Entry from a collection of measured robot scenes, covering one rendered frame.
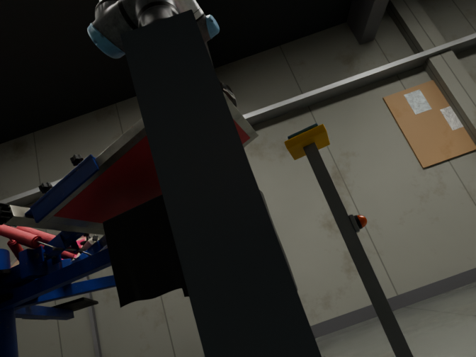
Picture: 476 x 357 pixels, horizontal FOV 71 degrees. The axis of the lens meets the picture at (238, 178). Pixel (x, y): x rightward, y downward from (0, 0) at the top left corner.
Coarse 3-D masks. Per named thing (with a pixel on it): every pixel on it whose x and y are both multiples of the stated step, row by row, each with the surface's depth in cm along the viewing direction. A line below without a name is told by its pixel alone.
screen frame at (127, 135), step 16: (144, 128) 111; (112, 144) 113; (128, 144) 113; (96, 160) 114; (112, 160) 114; (96, 176) 116; (80, 192) 118; (64, 224) 128; (80, 224) 134; (96, 224) 141
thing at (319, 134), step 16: (320, 128) 101; (288, 144) 103; (304, 144) 104; (320, 144) 109; (320, 160) 103; (320, 176) 102; (336, 192) 99; (336, 208) 98; (352, 224) 96; (352, 240) 95; (352, 256) 94; (368, 272) 92; (368, 288) 91; (384, 304) 89; (384, 320) 88; (400, 336) 86; (400, 352) 85
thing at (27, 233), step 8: (0, 232) 151; (8, 232) 149; (16, 232) 148; (24, 232) 148; (32, 232) 161; (40, 232) 160; (16, 240) 148; (24, 240) 145; (32, 240) 143; (40, 240) 147; (48, 240) 156; (16, 248) 183; (32, 248) 183; (80, 248) 184; (16, 256) 186; (64, 256) 189; (72, 256) 191
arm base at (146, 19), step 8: (144, 8) 85; (152, 8) 84; (160, 8) 84; (168, 8) 85; (176, 8) 89; (144, 16) 84; (152, 16) 82; (160, 16) 81; (168, 16) 82; (144, 24) 82
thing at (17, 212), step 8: (16, 208) 118; (24, 208) 121; (16, 216) 115; (24, 216) 118; (32, 216) 121; (8, 224) 116; (16, 224) 118; (24, 224) 121; (32, 224) 123; (40, 224) 126; (48, 224) 129; (56, 224) 132; (88, 232) 150; (96, 232) 154; (104, 232) 158
